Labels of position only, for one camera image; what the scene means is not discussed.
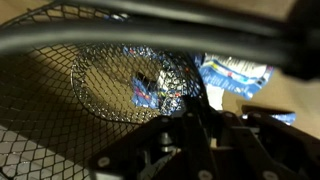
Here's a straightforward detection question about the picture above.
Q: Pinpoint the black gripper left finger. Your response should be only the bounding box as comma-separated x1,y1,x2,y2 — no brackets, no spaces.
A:
182,96,220,180

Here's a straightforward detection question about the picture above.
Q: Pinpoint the blue snack pack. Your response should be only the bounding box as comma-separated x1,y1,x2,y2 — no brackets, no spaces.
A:
131,70,188,115
199,53,274,100
267,113,297,125

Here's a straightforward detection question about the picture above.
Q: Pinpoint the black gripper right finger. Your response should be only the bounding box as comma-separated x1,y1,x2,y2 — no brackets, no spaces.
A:
221,112,297,180

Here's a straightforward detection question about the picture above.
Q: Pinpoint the black wire mesh basket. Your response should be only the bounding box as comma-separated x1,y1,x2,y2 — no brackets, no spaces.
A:
0,0,320,180

